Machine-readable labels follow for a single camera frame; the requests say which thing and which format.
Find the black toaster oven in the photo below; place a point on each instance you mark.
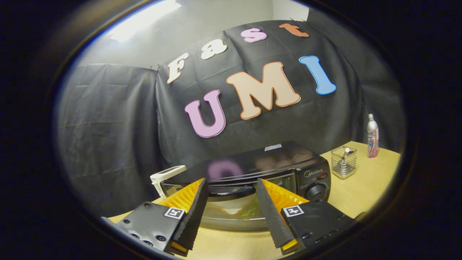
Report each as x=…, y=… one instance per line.
x=252, y=162

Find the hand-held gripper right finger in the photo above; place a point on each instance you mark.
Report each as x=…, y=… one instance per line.
x=274, y=216

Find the white pink spray bottle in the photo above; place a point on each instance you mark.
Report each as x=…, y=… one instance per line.
x=372, y=139

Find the white bread toaster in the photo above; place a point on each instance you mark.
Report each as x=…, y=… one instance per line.
x=162, y=177

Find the small white stick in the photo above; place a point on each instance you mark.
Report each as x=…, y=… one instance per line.
x=346, y=151

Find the black backdrop cloth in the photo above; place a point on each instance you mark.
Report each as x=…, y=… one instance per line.
x=108, y=126

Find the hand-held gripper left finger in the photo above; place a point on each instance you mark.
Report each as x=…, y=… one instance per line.
x=193, y=216

